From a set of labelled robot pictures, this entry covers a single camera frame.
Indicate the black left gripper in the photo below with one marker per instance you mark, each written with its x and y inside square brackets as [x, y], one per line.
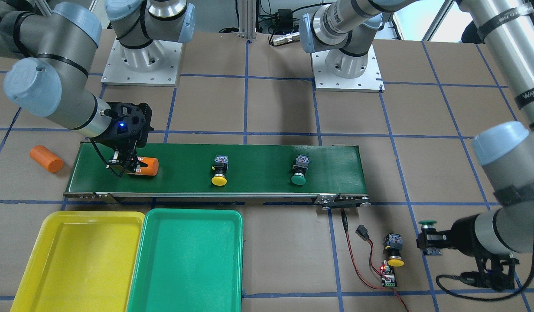
[462, 236]

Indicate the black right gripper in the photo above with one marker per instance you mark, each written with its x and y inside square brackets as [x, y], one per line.
[107, 140]

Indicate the green push button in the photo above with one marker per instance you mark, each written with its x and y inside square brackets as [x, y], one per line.
[427, 225]
[299, 170]

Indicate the orange cylinder with 4680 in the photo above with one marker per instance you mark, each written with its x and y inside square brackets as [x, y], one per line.
[147, 166]

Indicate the yellow push button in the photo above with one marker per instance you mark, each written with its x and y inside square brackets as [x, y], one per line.
[220, 168]
[393, 245]

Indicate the plain orange cylinder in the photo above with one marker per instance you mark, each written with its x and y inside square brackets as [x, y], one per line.
[46, 159]

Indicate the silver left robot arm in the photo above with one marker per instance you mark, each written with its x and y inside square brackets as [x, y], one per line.
[441, 131]

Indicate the small controller circuit board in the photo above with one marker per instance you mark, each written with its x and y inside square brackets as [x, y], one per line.
[388, 277]

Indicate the yellow plastic tray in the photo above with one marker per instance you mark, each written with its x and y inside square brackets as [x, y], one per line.
[82, 261]

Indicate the green plastic tray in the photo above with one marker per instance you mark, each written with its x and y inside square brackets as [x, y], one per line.
[189, 260]

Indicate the green conveyor belt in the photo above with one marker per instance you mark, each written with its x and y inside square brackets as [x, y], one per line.
[334, 178]

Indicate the black cable connector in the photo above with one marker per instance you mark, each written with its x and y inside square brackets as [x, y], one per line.
[362, 232]

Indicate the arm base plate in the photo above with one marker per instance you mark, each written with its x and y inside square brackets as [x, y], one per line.
[155, 65]
[335, 71]

